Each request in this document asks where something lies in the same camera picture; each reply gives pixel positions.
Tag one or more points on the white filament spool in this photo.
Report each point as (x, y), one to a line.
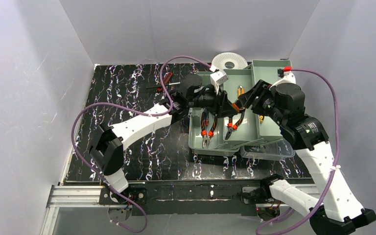
(229, 60)

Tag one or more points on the orange black cutting pliers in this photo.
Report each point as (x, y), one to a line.
(207, 129)

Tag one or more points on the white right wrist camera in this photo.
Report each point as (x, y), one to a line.
(286, 75)

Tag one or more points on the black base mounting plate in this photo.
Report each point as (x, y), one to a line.
(185, 197)

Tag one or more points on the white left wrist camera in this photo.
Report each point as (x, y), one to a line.
(217, 78)

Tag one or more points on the translucent lid green toolbox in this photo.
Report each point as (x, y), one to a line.
(254, 139)

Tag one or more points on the orange black needle-nose pliers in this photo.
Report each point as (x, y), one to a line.
(232, 126)

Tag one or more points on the black hex key set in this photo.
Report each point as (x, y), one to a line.
(237, 108)

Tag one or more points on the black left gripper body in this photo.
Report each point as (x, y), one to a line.
(218, 102)

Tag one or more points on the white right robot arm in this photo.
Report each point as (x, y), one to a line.
(336, 211)

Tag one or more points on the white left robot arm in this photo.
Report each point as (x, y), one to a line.
(108, 147)

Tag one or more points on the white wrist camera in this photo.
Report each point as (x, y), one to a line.
(217, 78)
(286, 75)

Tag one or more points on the red handle tool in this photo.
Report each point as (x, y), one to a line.
(166, 80)

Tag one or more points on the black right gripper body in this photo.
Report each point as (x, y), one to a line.
(256, 97)

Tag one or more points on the orange utility knife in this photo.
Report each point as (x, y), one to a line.
(240, 90)

